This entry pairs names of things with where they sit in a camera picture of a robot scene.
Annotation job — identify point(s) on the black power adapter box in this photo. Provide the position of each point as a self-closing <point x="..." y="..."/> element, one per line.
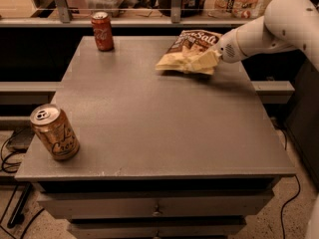
<point x="20" y="140"/>

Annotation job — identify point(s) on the orange LaCroix can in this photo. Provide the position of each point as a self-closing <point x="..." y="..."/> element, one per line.
<point x="53" y="128"/>

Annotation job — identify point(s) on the lower grey drawer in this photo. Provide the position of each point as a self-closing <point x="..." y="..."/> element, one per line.
<point x="157" y="228"/>

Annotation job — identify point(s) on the grey drawer cabinet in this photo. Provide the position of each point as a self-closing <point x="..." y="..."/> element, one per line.
<point x="141" y="130"/>

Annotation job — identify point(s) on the upper grey drawer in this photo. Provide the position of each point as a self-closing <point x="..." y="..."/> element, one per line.
<point x="153" y="204"/>

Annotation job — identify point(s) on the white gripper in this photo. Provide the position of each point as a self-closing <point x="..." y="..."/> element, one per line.
<point x="226" y="49"/>

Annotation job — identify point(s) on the grey drawer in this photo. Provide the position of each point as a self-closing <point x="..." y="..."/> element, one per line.
<point x="153" y="204"/>
<point x="157" y="228"/>

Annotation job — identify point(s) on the grey metal shelf rail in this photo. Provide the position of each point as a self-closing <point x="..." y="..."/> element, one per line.
<point x="72" y="13"/>

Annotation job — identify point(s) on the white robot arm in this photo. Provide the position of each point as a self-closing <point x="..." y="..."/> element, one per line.
<point x="286" y="25"/>

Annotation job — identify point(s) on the red cola can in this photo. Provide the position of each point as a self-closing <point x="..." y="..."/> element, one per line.
<point x="101" y="24"/>

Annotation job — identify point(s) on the brown sea salt chip bag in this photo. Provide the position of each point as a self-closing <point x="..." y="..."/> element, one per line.
<point x="188" y="45"/>

